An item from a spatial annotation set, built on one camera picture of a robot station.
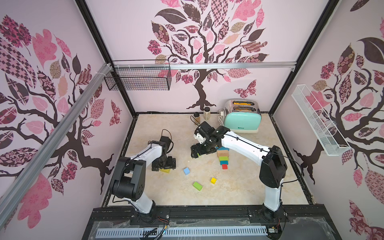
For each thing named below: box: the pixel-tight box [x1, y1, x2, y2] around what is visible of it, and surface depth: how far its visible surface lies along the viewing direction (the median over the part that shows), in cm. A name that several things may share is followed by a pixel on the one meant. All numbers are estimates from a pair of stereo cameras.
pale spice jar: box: [203, 106, 211, 120], surface depth 113 cm
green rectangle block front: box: [193, 181, 203, 191], surface depth 85 cm
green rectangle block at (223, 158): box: [219, 156, 229, 161], surface depth 97 cm
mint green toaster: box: [223, 98, 263, 134], surface depth 102 cm
